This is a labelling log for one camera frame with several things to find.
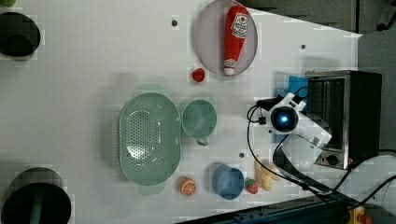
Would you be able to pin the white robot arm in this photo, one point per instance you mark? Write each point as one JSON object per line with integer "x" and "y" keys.
{"x": 287, "y": 120}

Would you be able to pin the green mug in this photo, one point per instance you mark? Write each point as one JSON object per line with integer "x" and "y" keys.
{"x": 199, "y": 120}

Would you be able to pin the black cylinder post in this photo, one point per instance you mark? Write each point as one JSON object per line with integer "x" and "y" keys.
{"x": 36, "y": 196}

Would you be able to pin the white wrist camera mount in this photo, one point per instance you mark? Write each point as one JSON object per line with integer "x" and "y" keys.
{"x": 292, "y": 100}

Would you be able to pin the grey round plate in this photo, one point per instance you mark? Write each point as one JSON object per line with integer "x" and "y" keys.
{"x": 209, "y": 38}

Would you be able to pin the yellow plush toy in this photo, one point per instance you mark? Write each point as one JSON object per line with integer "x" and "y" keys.
{"x": 265, "y": 173}

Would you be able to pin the red ketchup bottle toy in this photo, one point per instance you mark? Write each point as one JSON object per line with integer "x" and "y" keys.
{"x": 235, "y": 33}

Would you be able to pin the black round bin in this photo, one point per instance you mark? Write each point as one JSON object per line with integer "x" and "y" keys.
{"x": 19, "y": 35}

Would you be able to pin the red strawberry toy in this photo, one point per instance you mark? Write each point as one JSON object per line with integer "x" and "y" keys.
{"x": 251, "y": 186}

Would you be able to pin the blue cup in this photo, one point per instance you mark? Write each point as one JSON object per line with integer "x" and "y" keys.
{"x": 228, "y": 182}

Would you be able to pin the small red tomato toy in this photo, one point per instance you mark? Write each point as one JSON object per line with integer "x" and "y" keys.
{"x": 198, "y": 75}

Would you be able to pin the green colander bowl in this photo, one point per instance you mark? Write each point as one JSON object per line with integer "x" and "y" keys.
{"x": 149, "y": 139}

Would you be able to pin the orange slice toy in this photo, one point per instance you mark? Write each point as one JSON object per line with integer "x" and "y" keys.
{"x": 187, "y": 186}

